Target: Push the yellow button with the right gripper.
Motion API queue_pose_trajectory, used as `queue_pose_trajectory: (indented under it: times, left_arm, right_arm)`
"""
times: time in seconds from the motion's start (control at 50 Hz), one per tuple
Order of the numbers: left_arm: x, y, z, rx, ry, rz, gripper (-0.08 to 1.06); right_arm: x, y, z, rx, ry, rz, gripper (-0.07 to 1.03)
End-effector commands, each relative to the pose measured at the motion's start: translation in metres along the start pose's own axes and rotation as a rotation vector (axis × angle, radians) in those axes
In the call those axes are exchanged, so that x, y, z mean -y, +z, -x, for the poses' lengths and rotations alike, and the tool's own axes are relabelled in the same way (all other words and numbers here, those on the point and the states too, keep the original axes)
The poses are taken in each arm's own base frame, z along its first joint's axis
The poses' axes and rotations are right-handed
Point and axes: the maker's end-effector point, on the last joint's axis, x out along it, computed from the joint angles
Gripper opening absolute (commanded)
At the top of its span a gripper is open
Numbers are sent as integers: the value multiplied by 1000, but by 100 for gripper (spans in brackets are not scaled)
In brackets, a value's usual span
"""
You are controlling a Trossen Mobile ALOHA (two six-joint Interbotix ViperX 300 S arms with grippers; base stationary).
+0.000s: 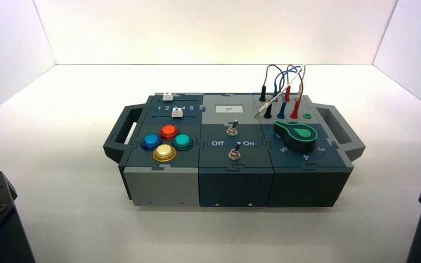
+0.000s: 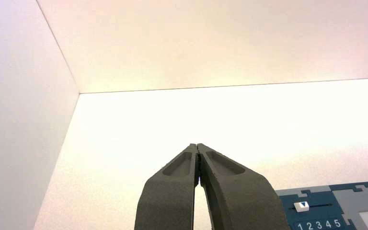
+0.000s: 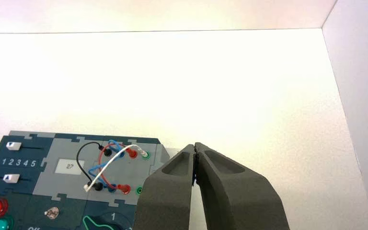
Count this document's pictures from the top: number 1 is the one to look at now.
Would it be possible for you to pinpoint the red push button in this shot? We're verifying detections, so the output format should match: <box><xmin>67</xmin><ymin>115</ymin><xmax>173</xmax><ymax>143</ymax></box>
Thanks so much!
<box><xmin>158</xmin><ymin>124</ymin><xmax>179</xmax><ymax>141</ymax></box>

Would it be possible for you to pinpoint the blue push button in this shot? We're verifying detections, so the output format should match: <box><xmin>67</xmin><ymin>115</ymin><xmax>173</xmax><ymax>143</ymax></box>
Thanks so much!
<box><xmin>140</xmin><ymin>134</ymin><xmax>162</xmax><ymax>151</ymax></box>

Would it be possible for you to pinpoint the white jumper cable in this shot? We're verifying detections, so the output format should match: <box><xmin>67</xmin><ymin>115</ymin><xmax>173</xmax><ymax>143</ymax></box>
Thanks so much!
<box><xmin>269</xmin><ymin>64</ymin><xmax>306</xmax><ymax>106</ymax></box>

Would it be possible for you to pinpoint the grey and teal control box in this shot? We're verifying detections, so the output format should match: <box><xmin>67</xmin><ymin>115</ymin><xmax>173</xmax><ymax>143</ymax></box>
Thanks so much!
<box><xmin>103</xmin><ymin>92</ymin><xmax>366</xmax><ymax>208</ymax></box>

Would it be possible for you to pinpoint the teal push button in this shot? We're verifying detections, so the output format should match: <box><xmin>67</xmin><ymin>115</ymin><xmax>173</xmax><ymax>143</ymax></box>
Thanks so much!
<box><xmin>172</xmin><ymin>133</ymin><xmax>195</xmax><ymax>151</ymax></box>

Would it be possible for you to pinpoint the black jumper cable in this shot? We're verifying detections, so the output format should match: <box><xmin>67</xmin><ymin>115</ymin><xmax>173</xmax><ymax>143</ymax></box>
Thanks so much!
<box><xmin>263</xmin><ymin>64</ymin><xmax>286</xmax><ymax>107</ymax></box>

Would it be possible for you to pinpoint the blue jumper cable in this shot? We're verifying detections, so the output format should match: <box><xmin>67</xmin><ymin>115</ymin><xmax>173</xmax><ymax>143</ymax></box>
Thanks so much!
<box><xmin>272</xmin><ymin>65</ymin><xmax>301</xmax><ymax>104</ymax></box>

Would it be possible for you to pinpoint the small grey display screen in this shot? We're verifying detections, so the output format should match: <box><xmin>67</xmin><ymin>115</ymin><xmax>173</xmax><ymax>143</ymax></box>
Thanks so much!
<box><xmin>215</xmin><ymin>105</ymin><xmax>244</xmax><ymax>114</ymax></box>

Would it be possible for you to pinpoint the yellow push button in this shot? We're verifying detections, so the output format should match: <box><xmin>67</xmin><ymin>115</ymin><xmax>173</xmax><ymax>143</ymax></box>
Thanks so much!
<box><xmin>152</xmin><ymin>144</ymin><xmax>178</xmax><ymax>163</ymax></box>

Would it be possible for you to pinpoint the green rotary selector knob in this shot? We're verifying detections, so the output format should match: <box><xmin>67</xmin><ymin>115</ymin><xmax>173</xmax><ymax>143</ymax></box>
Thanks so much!
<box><xmin>273</xmin><ymin>121</ymin><xmax>318</xmax><ymax>153</ymax></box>

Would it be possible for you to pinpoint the red jumper cable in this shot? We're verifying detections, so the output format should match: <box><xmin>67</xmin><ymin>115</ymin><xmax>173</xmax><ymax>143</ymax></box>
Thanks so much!
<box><xmin>286</xmin><ymin>64</ymin><xmax>305</xmax><ymax>103</ymax></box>

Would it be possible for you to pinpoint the metal toggle switch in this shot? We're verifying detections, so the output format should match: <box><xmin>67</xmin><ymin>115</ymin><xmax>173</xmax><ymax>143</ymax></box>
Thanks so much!
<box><xmin>228</xmin><ymin>142</ymin><xmax>242</xmax><ymax>161</ymax></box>
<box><xmin>226</xmin><ymin>119</ymin><xmax>239</xmax><ymax>137</ymax></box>

